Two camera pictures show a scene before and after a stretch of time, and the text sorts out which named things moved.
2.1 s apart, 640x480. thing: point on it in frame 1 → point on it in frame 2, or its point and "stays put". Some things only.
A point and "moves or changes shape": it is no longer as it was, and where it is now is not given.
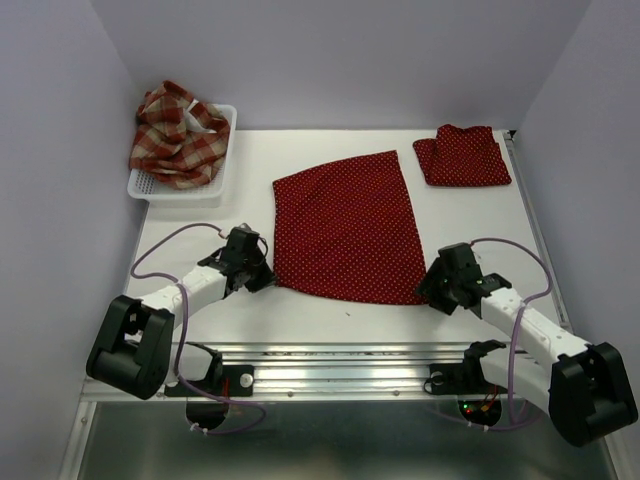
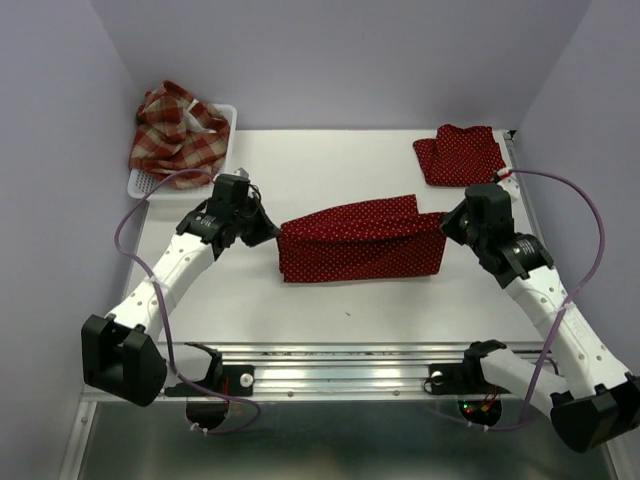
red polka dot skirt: [462, 157] stays put
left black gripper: [266, 277] → [266, 229]
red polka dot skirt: [348, 230] moves or changes shape
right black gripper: [428, 285] → [449, 222]
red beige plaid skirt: [178, 140] stays put
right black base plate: [460, 379] stays put
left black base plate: [236, 381] stays put
